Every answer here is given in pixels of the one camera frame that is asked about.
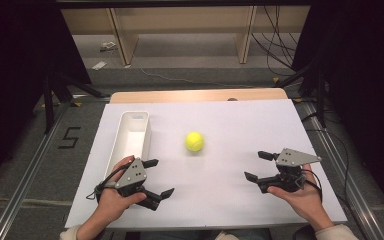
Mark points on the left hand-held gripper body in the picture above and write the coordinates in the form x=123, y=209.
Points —
x=131, y=175

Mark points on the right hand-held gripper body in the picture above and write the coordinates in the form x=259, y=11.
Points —
x=293, y=158

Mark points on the white plastic bin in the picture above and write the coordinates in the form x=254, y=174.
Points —
x=130, y=140

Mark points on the yellow tennis ball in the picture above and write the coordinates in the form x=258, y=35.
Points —
x=194, y=141

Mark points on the person's left hand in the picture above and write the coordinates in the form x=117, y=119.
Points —
x=111, y=203

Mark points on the person's right hand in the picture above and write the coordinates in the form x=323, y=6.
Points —
x=305, y=203

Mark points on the white board sheet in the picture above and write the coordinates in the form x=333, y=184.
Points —
x=230, y=186

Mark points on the black tripod stand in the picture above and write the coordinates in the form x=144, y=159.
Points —
x=49, y=106
x=320, y=100

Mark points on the black curtain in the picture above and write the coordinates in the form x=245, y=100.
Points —
x=370, y=83
x=13, y=83

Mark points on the white flat packet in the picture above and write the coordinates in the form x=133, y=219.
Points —
x=99, y=65

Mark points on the small white device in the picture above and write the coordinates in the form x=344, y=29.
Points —
x=108, y=46

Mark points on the aluminium floor rail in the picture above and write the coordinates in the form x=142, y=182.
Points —
x=343, y=180
x=23, y=186

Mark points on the light wood desk frame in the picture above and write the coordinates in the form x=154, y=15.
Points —
x=123, y=43

